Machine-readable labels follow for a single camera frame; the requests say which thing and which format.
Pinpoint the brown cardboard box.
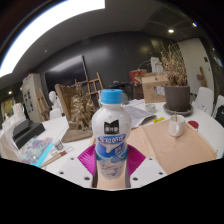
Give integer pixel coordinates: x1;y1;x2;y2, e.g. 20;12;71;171
141;73;170;104

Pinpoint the small paint jar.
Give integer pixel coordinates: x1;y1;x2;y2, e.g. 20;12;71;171
52;138;64;152

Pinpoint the black flat box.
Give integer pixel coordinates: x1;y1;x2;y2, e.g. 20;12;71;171
12;119;46;149

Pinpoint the black wall screen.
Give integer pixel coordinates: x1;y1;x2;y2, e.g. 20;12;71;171
44;54;88;93

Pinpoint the blue-capped plastic drink bottle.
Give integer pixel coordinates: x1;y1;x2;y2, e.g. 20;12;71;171
91;88;133;181

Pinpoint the colourful painting board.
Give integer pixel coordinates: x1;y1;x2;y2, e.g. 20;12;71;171
18;135;54;168

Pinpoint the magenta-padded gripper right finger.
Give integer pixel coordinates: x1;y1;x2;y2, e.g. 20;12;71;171
125;144;168;189

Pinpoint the yellow strip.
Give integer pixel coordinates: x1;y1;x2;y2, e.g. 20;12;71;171
152;116;166;124

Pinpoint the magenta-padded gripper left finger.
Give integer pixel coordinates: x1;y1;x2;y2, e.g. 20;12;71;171
57;143;98;189

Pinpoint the golden sculpture on wooden board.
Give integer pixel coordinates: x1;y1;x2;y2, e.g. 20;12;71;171
54;79;99;144

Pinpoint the white ceramic mug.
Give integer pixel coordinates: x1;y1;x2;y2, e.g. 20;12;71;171
167;111;186;138

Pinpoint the wooden cactus-shaped figure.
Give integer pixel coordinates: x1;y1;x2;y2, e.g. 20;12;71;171
196;65;208;88

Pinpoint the white plaster bust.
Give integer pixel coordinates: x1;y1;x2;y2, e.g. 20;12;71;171
48;90;63;111

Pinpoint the long ceiling light strip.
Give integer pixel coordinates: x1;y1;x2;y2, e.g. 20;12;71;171
0;0;107;78

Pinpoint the white shelf cabinet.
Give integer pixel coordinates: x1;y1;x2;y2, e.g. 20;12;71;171
21;73;46;124

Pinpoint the white canvas panel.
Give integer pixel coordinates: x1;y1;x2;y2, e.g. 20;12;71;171
0;133;21;163

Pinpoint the flat round red coaster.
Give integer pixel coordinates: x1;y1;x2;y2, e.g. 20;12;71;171
187;120;200;132

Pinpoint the grey plant saucer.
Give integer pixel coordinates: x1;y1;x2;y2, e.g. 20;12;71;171
163;103;194;117

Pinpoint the wooden easel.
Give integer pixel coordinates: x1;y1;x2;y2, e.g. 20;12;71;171
35;88;51;121
69;72;104;101

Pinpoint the black backpack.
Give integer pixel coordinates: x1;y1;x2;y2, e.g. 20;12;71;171
215;104;224;127

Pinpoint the wooden paintbrush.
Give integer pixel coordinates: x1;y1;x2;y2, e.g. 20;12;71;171
39;146;75;169

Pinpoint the red box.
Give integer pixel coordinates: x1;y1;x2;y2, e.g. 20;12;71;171
129;68;148;84

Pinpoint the dried plant in grey pot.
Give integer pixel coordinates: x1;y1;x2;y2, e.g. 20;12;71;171
159;43;192;113

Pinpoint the white chair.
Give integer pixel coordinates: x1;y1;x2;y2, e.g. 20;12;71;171
213;94;224;128
49;108;63;120
194;87;215;116

